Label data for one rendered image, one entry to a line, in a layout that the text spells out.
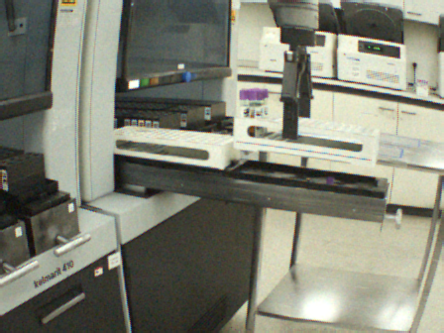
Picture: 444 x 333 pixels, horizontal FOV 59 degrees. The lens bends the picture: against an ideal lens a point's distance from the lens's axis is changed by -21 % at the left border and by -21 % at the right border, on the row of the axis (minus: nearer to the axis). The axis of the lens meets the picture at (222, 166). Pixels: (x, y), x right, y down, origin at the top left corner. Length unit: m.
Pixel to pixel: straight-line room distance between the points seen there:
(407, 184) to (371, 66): 0.88
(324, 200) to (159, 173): 0.35
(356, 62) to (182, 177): 2.38
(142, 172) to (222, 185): 0.19
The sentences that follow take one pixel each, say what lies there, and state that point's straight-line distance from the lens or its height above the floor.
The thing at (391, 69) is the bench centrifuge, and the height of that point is 1.05.
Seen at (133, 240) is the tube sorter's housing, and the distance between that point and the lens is 1.03.
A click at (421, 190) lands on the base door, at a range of 3.34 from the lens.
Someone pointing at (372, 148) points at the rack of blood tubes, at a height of 0.90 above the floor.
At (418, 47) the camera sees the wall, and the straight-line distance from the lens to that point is 3.86.
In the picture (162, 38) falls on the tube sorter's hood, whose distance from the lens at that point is 1.18.
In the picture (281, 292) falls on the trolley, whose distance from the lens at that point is 1.61.
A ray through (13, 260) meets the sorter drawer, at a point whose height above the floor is 0.75.
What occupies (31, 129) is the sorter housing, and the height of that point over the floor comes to 0.92.
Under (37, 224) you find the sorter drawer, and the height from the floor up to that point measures 0.79.
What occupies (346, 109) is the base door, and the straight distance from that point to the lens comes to 3.27.
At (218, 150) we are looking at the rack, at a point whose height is 0.85.
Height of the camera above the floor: 1.06
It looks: 14 degrees down
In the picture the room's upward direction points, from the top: 2 degrees clockwise
